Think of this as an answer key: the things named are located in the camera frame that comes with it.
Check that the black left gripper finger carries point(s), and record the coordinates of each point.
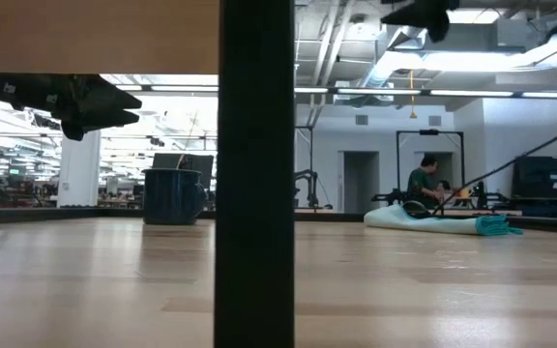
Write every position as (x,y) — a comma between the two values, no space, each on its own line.
(90,121)
(99,94)

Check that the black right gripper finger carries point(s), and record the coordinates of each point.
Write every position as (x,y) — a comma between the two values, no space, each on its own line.
(437,26)
(419,8)

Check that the dark blue mug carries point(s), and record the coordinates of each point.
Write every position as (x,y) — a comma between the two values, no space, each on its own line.
(172,198)

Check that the black background robot arm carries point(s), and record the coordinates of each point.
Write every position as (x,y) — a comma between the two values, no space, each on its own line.
(389,197)
(311,186)

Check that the wooden shelf board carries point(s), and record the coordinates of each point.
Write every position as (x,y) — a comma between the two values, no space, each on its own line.
(90,36)

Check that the white pillar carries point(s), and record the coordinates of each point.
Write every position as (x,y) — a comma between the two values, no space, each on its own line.
(79,169)

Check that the black computer monitor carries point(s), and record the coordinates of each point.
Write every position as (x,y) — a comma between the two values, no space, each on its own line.
(165,161)
(201,166)

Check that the person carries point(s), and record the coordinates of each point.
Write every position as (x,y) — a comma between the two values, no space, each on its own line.
(419,186)
(444,185)

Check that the yellow background mug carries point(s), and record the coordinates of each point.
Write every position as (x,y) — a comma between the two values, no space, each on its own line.
(462,193)

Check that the black equipment case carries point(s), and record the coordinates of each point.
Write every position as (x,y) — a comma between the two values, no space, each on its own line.
(544,176)

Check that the white folded cloth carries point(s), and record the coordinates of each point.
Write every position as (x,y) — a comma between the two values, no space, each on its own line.
(394,222)

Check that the teal cloth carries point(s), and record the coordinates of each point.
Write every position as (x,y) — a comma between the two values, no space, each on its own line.
(493,226)

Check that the silver ventilation duct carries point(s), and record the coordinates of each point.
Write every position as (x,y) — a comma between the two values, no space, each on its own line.
(404,38)

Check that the black frame stand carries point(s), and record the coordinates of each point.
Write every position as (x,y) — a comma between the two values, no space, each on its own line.
(397,159)

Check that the black shelf post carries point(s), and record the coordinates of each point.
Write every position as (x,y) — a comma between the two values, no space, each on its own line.
(254,193)

